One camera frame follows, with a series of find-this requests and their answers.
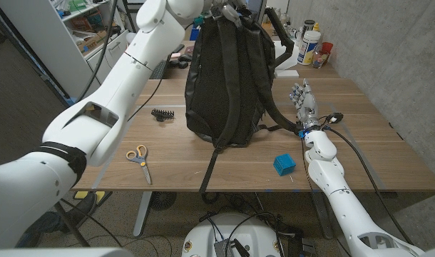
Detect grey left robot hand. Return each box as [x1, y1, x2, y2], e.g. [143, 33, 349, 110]
[210, 0, 250, 28]

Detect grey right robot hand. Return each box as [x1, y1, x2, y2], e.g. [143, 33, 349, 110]
[289, 79, 320, 135]

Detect black backpack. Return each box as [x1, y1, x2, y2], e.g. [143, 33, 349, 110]
[184, 6, 300, 193]

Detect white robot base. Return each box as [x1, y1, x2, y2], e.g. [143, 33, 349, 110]
[181, 213, 285, 257]

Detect computer monitor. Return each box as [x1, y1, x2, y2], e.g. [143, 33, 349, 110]
[247, 0, 267, 17]

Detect white wipes canister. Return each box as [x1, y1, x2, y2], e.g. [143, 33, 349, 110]
[297, 30, 322, 66]

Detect blue plastic cube box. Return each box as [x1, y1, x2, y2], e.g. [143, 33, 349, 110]
[273, 153, 297, 177]

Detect wooden work table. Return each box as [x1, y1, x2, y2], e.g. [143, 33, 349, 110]
[73, 78, 435, 238]

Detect dark bottle with black lid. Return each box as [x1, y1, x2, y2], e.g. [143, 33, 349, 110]
[302, 19, 316, 36]

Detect black keyboard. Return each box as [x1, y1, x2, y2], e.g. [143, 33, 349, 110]
[148, 59, 169, 80]

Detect black floor fan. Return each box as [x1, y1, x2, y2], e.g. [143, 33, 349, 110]
[149, 191, 178, 211]

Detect white shelf cabinet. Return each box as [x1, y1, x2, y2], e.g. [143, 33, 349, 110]
[0, 0, 130, 111]

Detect yellow foot pedal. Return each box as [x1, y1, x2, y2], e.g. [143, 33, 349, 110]
[73, 191, 106, 201]

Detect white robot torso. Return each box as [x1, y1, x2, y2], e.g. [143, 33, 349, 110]
[0, 248, 133, 257]

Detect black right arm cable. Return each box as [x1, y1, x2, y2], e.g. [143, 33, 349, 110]
[322, 112, 414, 246]

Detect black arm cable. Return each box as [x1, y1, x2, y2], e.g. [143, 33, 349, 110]
[76, 0, 118, 103]
[322, 112, 414, 246]

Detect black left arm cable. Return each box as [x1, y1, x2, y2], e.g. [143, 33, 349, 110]
[76, 0, 118, 103]

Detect grey scissors with yellow handles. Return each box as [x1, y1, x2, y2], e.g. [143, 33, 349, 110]
[126, 144, 153, 186]

